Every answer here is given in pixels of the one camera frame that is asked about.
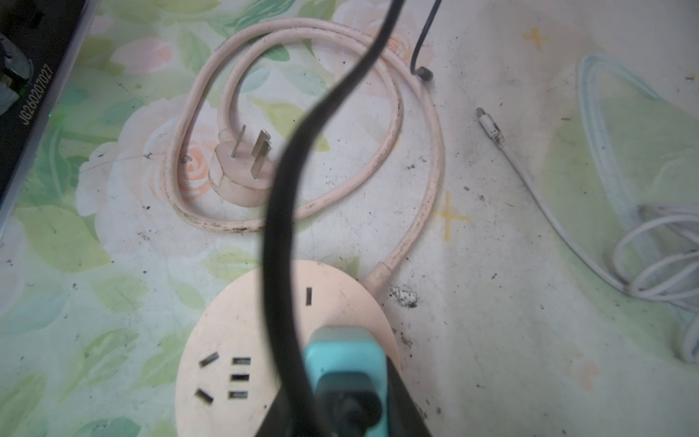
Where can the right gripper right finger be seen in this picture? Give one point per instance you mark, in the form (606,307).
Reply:
(404,418)

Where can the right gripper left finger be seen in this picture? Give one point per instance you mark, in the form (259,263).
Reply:
(281,418)

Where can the round pink socket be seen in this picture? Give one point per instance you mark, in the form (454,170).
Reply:
(227,378)

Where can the teal charger adapter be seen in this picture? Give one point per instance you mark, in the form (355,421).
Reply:
(348,372)

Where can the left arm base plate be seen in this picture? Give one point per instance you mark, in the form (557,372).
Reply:
(40,40)

